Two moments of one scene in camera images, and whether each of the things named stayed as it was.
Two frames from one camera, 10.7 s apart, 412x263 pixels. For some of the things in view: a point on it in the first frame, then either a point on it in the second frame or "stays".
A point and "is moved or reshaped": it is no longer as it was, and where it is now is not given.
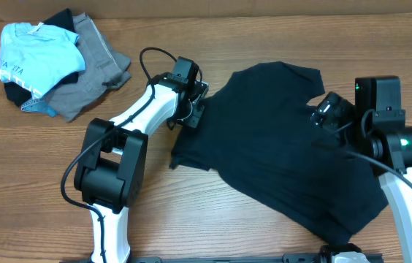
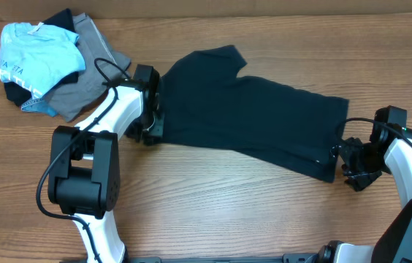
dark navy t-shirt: x=256 y=128 is moved or reshaped
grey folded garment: x=105 y=69 stays
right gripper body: x=327 y=112 to x=354 y=161
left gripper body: x=191 y=116 to x=147 y=126
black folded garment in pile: x=63 y=20 stays
